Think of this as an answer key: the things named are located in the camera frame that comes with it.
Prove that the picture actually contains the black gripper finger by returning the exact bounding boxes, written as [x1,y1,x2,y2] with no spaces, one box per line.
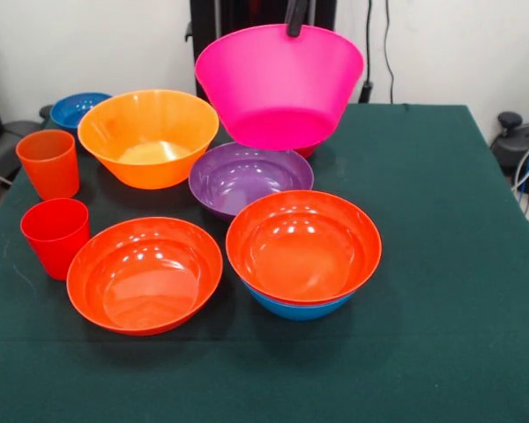
[286,0,309,39]

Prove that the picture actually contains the large pink bowl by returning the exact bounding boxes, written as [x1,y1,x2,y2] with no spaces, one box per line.
[194,24,365,152]

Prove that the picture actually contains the purple bowl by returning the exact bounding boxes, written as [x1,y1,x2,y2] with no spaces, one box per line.
[188,141,315,223]

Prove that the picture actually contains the large orange bowl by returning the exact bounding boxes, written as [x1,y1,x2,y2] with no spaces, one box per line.
[77,89,220,191]

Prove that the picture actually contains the orange-red shallow bowl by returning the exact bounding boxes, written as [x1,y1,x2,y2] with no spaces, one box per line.
[225,189,384,305]
[65,216,224,337]

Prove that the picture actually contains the small crimson bowl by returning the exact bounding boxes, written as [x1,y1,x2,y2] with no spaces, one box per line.
[293,141,322,160]

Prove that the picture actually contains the small dark blue bowl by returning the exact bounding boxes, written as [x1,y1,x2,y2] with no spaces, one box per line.
[49,92,112,136]

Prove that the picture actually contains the orange cup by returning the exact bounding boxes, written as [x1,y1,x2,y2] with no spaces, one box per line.
[15,129,81,201]

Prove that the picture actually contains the light blue bowl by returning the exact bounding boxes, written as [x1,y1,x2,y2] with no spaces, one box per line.
[242,279,356,322]

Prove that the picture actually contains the red cup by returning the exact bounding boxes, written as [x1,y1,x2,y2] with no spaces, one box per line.
[19,197,92,282]

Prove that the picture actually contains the dark green table cloth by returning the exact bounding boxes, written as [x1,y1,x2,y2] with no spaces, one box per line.
[0,101,529,423]

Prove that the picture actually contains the black wall cable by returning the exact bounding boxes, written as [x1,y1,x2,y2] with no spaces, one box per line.
[360,0,375,105]
[382,0,396,105]

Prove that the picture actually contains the tangled floor cables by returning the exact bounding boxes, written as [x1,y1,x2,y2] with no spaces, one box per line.
[510,134,529,212]

